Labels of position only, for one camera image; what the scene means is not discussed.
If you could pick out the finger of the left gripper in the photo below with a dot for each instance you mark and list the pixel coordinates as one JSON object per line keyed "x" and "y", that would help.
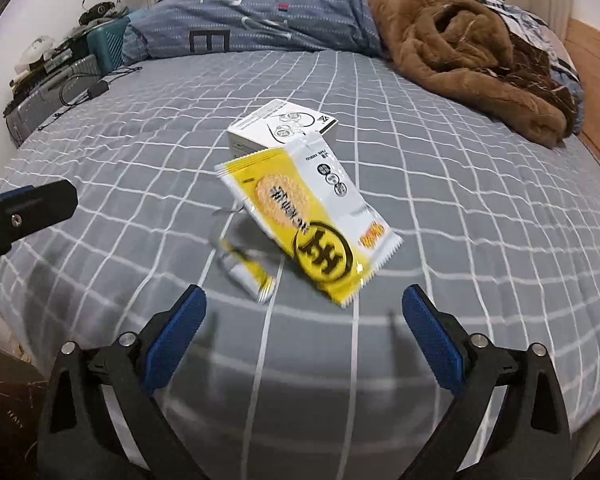
{"x": 25, "y": 211}

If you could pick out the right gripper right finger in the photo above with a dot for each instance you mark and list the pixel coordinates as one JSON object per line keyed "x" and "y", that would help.
{"x": 530, "y": 438}

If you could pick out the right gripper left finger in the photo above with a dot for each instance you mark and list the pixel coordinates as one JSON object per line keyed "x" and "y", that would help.
{"x": 76, "y": 438}

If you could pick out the yellow white snack wrapper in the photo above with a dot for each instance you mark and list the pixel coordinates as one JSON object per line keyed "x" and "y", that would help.
{"x": 302, "y": 198}

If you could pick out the grey suitcase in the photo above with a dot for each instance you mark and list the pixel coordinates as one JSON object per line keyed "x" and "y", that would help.
{"x": 27, "y": 111}

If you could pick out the grey checked bed sheet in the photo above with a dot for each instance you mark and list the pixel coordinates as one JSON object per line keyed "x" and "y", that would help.
{"x": 280, "y": 382}

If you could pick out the teal suitcase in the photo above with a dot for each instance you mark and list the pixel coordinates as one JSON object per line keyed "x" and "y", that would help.
{"x": 105, "y": 42}

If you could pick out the small torn wrapper piece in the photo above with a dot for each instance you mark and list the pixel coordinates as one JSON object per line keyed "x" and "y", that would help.
{"x": 239, "y": 243}

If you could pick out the white earphone box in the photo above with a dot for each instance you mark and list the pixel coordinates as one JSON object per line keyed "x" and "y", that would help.
{"x": 274, "y": 124}

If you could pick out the blue striped duvet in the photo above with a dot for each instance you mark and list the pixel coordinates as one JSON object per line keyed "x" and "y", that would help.
{"x": 172, "y": 28}

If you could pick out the patterned pillow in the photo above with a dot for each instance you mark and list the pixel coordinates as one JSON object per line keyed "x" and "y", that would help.
{"x": 535, "y": 31}

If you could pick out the brown fleece blanket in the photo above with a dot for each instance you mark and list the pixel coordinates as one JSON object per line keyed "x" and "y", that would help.
{"x": 463, "y": 50}

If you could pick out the black charger with cable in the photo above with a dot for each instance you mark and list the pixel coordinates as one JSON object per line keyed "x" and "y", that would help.
{"x": 91, "y": 92}

